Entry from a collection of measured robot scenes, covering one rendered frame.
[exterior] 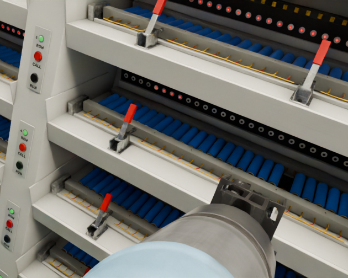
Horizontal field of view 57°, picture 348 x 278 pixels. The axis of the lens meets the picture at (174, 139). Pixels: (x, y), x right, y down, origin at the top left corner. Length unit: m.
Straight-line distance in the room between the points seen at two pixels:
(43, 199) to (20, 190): 0.05
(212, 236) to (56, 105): 0.54
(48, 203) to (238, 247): 0.62
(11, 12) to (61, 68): 0.16
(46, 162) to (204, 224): 0.57
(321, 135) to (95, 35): 0.40
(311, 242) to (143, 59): 0.39
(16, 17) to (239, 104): 0.48
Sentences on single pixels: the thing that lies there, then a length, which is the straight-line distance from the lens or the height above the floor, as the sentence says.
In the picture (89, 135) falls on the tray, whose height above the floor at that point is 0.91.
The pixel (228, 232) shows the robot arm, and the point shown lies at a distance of 0.21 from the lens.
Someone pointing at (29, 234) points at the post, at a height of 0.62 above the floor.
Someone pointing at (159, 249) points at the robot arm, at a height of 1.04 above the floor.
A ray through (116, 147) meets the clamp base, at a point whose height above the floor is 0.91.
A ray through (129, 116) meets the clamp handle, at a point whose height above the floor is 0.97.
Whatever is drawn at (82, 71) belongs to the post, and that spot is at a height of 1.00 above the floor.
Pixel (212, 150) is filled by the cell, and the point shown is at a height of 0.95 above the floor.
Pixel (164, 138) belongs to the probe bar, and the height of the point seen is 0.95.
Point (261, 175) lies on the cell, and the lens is 0.60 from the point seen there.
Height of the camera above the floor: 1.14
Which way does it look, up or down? 18 degrees down
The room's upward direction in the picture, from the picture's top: 18 degrees clockwise
